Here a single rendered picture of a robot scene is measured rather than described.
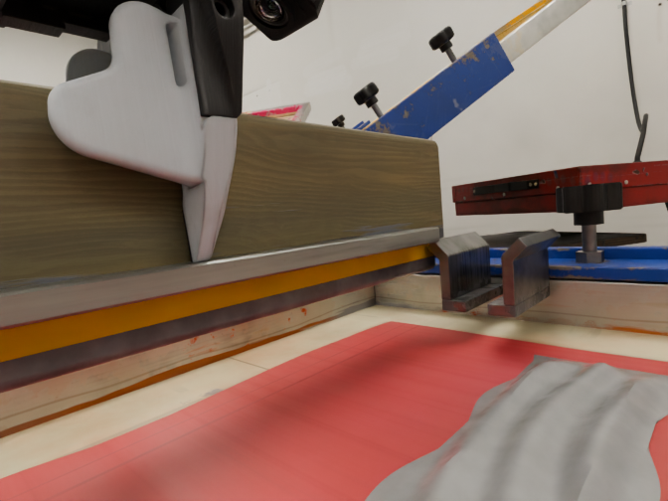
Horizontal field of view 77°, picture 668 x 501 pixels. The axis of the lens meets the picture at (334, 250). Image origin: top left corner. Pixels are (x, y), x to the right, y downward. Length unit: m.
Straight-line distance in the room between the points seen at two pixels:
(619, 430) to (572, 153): 1.98
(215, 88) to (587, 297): 0.29
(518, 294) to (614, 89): 1.88
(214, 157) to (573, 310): 0.29
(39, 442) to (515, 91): 2.19
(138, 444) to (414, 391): 0.14
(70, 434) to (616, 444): 0.25
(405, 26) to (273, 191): 2.48
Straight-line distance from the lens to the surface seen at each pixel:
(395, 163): 0.29
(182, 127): 0.17
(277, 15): 0.25
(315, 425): 0.22
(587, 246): 0.38
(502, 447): 0.19
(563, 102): 2.20
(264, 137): 0.21
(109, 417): 0.28
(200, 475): 0.20
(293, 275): 0.23
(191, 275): 0.17
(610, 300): 0.36
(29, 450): 0.27
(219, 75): 0.17
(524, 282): 0.32
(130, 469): 0.22
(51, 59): 4.67
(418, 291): 0.42
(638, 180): 1.09
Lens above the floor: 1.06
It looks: 5 degrees down
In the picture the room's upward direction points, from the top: 5 degrees counter-clockwise
